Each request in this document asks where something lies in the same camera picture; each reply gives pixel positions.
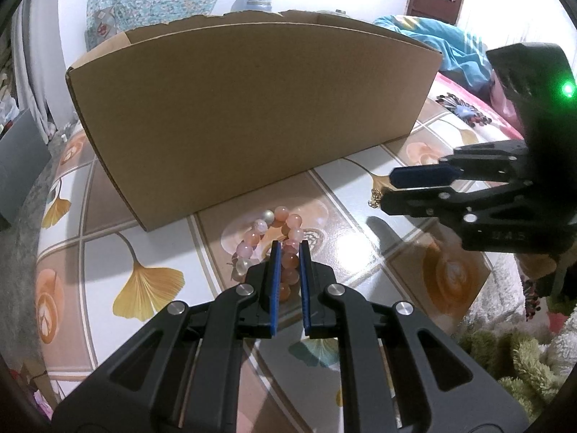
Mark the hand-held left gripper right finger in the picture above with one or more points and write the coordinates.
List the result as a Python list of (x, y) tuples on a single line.
[(306, 297)]

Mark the blue patterned blanket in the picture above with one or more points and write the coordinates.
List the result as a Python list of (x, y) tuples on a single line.
[(441, 45)]

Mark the white and green fluffy robe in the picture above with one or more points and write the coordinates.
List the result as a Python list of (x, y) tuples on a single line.
[(496, 293)]

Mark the white curtain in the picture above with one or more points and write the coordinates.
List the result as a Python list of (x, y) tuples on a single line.
[(36, 76)]

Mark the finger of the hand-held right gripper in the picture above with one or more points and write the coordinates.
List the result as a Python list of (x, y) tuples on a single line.
[(414, 203), (419, 177)]

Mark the brown cardboard box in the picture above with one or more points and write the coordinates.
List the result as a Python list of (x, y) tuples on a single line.
[(252, 112)]

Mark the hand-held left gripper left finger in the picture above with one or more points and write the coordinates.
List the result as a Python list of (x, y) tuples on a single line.
[(274, 297)]

